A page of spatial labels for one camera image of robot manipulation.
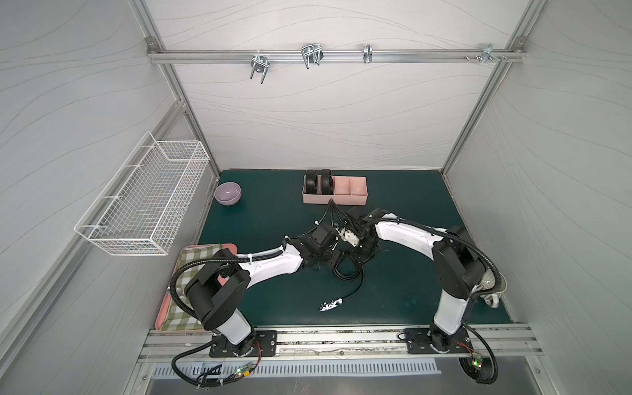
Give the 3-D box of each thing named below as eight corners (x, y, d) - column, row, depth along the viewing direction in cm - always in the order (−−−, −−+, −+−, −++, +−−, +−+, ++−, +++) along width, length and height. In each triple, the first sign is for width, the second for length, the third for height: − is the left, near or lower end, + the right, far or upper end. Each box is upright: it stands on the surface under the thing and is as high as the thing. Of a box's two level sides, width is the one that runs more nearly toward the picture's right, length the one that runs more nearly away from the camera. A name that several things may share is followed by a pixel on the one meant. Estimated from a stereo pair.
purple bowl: (216, 209, 109) (211, 199, 104) (222, 192, 115) (218, 182, 110) (240, 209, 109) (236, 199, 104) (245, 192, 116) (241, 182, 110)
